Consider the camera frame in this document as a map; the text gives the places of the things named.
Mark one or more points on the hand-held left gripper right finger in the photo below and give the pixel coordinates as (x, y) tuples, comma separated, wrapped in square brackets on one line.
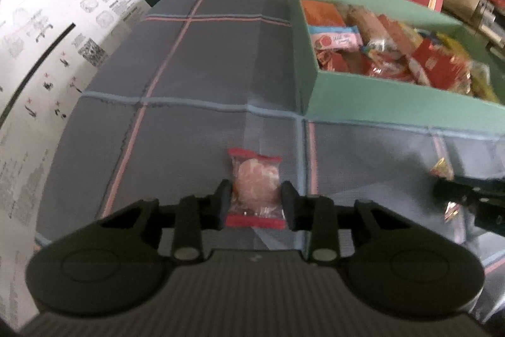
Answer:
[(287, 203)]

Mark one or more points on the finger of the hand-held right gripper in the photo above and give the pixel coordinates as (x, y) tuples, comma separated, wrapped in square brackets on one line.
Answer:
[(485, 202)]

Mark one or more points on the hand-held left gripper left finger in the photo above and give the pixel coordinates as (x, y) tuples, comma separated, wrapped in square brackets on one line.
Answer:
[(225, 203)]

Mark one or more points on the pink candy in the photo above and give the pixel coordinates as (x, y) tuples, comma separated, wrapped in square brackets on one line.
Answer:
[(254, 183)]

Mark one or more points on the yellow red candy wrapper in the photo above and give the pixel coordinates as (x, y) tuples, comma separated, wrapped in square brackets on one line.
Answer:
[(442, 169)]

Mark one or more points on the mint green cardboard box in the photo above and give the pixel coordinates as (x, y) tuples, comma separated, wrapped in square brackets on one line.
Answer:
[(394, 100)]

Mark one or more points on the pile of assorted candy wrappers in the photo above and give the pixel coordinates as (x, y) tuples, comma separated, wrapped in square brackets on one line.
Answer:
[(426, 60)]

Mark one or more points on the stack of books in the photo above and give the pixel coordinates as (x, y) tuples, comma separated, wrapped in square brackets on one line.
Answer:
[(493, 13)]

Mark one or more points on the white printed instruction sheet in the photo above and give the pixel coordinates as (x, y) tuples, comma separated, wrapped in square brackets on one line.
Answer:
[(39, 45)]

